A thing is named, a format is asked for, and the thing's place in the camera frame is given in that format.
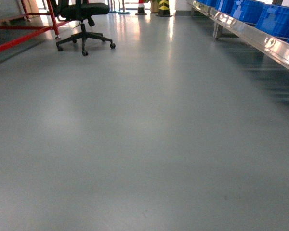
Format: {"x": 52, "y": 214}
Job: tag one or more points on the red white striped bollard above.
{"x": 141, "y": 8}

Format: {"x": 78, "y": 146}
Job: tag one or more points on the yellow black striped bollard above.
{"x": 164, "y": 9}

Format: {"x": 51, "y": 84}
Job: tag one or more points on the black office chair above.
{"x": 80, "y": 11}

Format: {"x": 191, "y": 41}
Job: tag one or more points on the red metal table frame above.
{"x": 34, "y": 31}

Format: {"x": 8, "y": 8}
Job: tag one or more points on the steel conveyor rail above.
{"x": 226, "y": 26}

